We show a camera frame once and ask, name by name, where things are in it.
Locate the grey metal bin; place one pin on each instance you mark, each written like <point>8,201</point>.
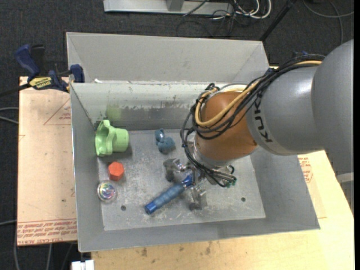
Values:
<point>180,66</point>

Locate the brown cardboard board red print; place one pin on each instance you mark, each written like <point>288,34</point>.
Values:
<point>45,162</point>

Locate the blue toy animal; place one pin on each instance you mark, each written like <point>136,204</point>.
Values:
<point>166,144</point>

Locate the green plastic cup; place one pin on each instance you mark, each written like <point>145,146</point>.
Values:
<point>112,139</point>

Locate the red hexagonal block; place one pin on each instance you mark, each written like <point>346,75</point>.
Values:
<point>116,171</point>

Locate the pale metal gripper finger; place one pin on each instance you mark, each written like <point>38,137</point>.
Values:
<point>199,198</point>
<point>172,169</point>

